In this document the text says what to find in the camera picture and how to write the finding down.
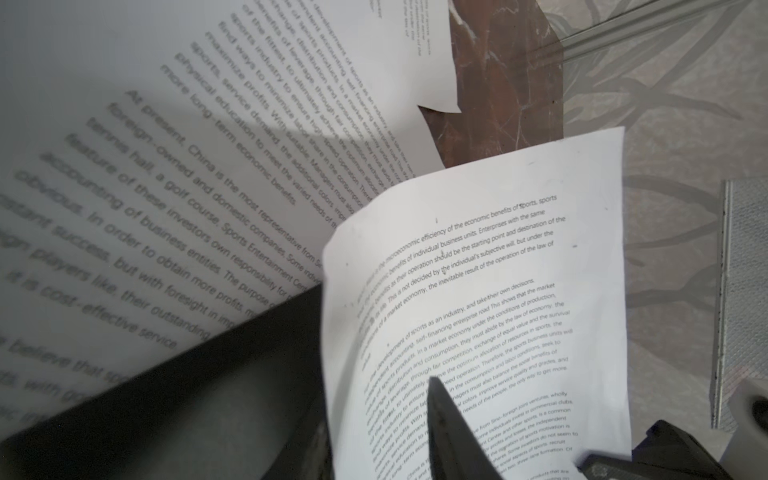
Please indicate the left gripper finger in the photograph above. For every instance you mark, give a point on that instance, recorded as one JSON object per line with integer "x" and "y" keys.
{"x": 454, "y": 452}

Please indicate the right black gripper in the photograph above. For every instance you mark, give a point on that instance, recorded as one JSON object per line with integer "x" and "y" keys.
{"x": 666, "y": 453}

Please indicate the printed paper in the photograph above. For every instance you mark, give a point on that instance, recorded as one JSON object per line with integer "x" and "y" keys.
{"x": 503, "y": 278}
{"x": 172, "y": 169}
{"x": 419, "y": 33}

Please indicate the black folder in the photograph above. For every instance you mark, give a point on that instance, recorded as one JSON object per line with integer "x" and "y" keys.
{"x": 248, "y": 404}

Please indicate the printed paper top back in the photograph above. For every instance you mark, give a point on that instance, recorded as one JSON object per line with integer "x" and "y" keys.
{"x": 419, "y": 33}

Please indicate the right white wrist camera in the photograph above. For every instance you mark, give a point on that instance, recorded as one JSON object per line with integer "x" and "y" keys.
{"x": 745, "y": 457}

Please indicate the white wire mesh basket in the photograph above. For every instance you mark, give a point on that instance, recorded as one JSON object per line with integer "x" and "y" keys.
{"x": 740, "y": 346}

